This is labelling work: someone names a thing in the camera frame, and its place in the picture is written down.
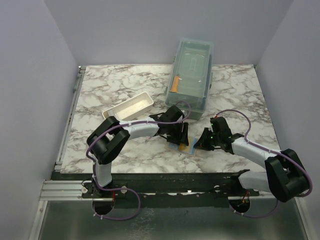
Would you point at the white rectangular plastic tray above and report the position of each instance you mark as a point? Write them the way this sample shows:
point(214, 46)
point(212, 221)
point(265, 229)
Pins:
point(131, 108)

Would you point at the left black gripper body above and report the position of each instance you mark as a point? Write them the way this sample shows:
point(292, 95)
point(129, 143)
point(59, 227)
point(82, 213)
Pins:
point(174, 132)

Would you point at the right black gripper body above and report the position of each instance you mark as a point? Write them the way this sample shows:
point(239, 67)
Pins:
point(212, 139)

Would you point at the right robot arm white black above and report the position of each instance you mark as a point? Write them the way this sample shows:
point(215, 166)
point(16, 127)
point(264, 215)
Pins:
point(284, 174)

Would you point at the translucent green plastic toolbox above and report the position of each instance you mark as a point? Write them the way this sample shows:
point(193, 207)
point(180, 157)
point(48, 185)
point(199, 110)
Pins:
point(193, 64)

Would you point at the gold credit card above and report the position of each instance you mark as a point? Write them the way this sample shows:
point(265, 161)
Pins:
point(187, 149)

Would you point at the orange tool inside toolbox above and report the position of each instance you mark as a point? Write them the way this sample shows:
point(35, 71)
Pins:
point(175, 84)

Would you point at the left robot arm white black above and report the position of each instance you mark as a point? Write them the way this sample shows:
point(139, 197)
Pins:
point(108, 139)

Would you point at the aluminium frame rail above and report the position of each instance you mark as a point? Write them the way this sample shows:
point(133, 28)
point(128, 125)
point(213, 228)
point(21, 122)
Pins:
point(42, 204)

